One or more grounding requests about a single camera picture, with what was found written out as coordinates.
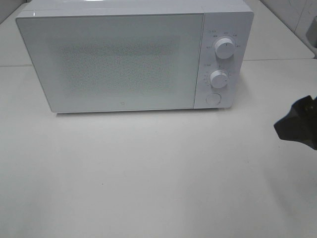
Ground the round white door-release button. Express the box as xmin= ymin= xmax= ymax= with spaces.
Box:
xmin=206 ymin=93 xmax=221 ymax=106

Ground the white microwave door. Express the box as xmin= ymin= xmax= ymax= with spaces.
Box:
xmin=16 ymin=14 xmax=204 ymax=113

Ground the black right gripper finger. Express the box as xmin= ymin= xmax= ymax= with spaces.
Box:
xmin=274 ymin=95 xmax=317 ymax=150

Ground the white microwave knob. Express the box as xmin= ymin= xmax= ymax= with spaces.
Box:
xmin=210 ymin=70 xmax=229 ymax=89
xmin=214 ymin=37 xmax=235 ymax=60

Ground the white microwave oven body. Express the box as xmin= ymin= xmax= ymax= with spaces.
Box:
xmin=16 ymin=0 xmax=254 ymax=112

